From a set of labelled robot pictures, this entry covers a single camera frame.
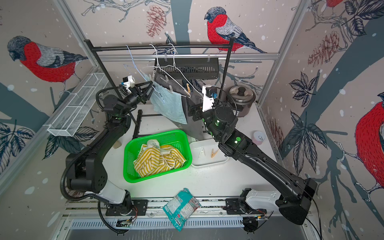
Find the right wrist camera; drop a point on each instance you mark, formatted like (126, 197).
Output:
(208, 100)

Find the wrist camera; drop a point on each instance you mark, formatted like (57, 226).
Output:
(127, 83)
(208, 100)

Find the black perforated wall basket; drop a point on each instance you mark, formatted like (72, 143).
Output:
(191, 68)

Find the white wire mesh shelf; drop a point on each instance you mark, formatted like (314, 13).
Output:
(71, 117)

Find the black clothes rack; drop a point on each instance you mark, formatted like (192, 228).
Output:
(157, 49)

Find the pink cup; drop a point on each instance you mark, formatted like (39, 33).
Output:
(258, 137)

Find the green plastic basket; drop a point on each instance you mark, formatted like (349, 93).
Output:
(175, 138)

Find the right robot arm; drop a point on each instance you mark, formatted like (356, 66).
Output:
(296, 193)

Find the yellow striped towel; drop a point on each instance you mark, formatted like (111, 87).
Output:
(154, 159)

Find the dark grey towel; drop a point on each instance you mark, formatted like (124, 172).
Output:
(193, 128)

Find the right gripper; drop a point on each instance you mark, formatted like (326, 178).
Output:
(194, 109)

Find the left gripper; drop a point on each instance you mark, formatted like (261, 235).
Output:
(139, 96)

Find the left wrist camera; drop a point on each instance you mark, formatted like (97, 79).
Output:
(127, 83)

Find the white plastic tray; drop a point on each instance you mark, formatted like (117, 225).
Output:
(206, 161)

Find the silver rice cooker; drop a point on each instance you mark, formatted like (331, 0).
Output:
(242, 99)

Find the light blue wire hanger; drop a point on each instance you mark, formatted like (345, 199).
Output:
(159, 96)

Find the light blue towel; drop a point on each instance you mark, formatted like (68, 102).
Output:
(173, 107)

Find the teal snack packet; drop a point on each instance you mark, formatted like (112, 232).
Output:
(180, 208)

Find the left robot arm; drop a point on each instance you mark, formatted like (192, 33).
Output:
(85, 175)

